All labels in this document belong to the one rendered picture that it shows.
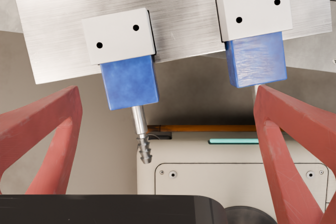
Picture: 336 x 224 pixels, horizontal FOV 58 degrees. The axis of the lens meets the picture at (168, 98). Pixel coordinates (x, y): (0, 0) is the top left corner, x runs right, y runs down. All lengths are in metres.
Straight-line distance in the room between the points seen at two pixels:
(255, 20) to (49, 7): 0.17
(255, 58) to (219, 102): 0.90
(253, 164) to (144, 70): 0.72
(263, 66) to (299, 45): 0.09
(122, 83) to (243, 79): 0.10
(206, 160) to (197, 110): 0.30
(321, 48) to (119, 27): 0.21
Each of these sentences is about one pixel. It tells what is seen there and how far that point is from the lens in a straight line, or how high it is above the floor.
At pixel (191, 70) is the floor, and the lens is 1.12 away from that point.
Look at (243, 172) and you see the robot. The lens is 0.93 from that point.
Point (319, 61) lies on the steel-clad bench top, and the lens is 0.35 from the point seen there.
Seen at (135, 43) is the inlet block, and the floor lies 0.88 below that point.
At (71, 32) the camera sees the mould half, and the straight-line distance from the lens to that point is 0.28.
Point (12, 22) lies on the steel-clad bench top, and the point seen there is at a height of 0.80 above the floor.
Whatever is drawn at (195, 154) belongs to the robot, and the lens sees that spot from 0.90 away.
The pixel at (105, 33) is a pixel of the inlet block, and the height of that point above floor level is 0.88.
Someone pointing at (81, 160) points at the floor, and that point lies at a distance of 1.24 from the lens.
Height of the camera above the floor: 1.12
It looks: 81 degrees down
